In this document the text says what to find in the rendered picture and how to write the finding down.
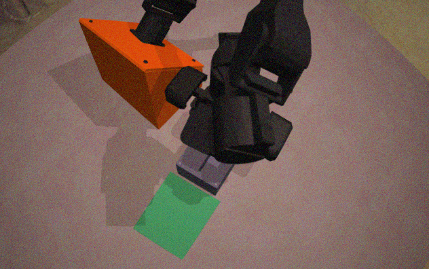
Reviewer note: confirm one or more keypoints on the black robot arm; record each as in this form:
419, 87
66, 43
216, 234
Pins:
237, 128

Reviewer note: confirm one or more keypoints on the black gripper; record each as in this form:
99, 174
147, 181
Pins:
186, 84

